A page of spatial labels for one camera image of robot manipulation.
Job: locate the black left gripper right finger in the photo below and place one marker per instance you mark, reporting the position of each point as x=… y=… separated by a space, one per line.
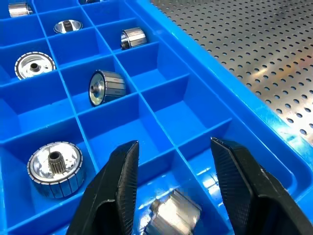
x=249 y=195

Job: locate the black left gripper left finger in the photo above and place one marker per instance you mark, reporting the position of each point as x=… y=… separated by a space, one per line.
x=105 y=200

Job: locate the blue compartment tray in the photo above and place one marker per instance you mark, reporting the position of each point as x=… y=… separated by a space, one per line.
x=171 y=110

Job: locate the perforated metal tray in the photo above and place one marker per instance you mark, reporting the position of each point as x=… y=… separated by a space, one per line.
x=244 y=36

